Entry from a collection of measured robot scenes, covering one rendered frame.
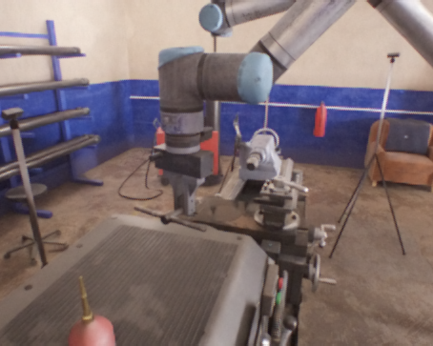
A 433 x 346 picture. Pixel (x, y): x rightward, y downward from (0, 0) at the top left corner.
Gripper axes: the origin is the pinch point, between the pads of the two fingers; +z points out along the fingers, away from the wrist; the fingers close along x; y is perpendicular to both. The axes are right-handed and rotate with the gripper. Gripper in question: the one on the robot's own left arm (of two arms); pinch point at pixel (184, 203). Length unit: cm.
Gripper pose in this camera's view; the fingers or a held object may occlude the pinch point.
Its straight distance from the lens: 73.6
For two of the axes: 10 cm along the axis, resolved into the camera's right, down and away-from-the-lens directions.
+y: -5.3, 2.9, -7.9
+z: -0.1, 9.4, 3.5
